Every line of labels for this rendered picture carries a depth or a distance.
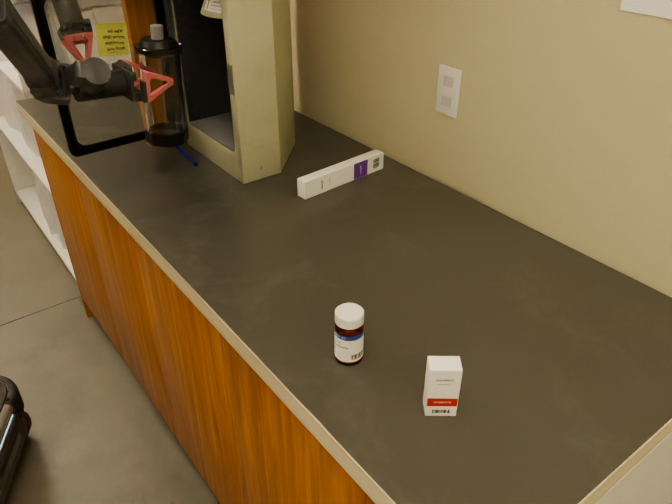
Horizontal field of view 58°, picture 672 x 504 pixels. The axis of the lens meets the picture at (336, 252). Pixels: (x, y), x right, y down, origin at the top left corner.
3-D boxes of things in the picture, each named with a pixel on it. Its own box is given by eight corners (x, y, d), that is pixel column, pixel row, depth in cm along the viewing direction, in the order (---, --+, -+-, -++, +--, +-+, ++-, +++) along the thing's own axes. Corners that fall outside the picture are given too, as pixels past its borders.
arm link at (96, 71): (37, 63, 128) (39, 103, 127) (46, 41, 118) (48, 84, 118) (96, 70, 135) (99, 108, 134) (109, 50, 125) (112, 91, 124)
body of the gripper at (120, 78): (119, 61, 138) (86, 65, 134) (138, 71, 132) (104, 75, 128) (123, 89, 142) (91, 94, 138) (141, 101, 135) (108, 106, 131)
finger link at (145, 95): (161, 61, 140) (122, 66, 134) (176, 68, 135) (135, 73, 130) (164, 90, 143) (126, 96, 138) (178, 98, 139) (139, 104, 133)
